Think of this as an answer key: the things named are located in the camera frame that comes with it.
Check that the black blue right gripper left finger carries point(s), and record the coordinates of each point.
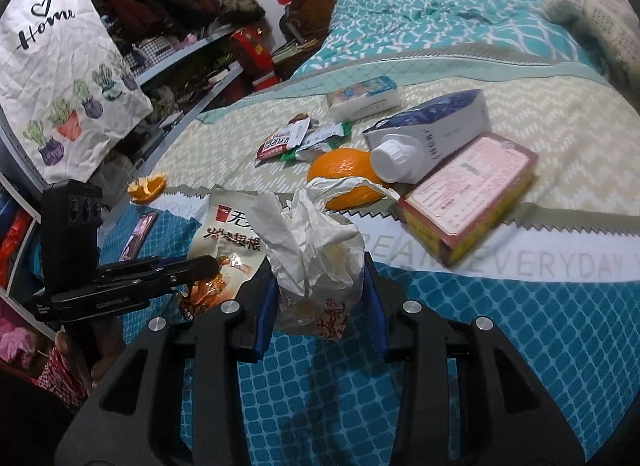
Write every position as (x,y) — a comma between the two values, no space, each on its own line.
(173,397)

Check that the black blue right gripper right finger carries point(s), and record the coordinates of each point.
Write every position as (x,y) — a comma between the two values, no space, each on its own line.
(506,416)

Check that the white snack bag packaging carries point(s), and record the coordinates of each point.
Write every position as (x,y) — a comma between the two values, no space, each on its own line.
(227,236)

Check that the pink yellow medicine box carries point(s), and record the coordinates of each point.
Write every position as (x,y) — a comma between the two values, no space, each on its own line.
(454,208)

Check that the white paper wrapper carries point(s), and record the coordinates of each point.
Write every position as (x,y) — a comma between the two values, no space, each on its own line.
(316,256)

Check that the red white snack wrapper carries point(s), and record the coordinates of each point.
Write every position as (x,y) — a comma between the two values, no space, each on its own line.
(284,139)

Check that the green white wrapper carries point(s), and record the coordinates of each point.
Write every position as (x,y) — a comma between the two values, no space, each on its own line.
(318,142)

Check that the blue white milk carton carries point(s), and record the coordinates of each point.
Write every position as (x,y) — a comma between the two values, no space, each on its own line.
(408,146)

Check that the tissue pack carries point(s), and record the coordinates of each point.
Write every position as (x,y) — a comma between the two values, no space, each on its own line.
(363,99)

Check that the red patterned left sleeve forearm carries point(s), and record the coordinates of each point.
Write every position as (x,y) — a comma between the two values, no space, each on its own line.
(65,385)

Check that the person's left hand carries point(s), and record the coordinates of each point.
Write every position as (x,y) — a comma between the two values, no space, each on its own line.
(89,349)

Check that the black smartphone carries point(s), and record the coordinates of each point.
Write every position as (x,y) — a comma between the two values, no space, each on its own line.
(137,236)

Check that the small orange peel piece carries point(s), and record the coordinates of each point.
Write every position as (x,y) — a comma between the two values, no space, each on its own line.
(146,189)

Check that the blue patterned bed sheet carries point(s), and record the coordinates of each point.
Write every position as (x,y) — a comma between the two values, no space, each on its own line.
(558,272)

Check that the white home print cloth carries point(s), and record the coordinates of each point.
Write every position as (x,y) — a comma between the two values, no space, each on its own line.
(67,93)

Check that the cluttered storage shelf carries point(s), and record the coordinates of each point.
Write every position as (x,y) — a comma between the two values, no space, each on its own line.
(150,58)

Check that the red box on shelf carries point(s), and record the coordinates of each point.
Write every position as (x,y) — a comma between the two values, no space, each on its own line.
(254,58)

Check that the teal white quilt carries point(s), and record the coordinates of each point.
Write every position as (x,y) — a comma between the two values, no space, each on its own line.
(364,28)

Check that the patterned cream pillow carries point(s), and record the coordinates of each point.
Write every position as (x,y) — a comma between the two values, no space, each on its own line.
(615,26)

